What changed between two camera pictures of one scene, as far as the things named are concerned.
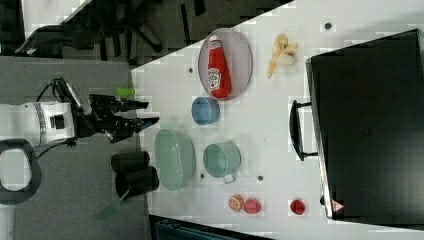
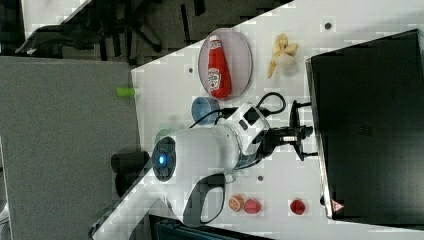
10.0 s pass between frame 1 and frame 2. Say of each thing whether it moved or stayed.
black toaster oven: stayed
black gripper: moved
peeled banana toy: stayed
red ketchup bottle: stayed
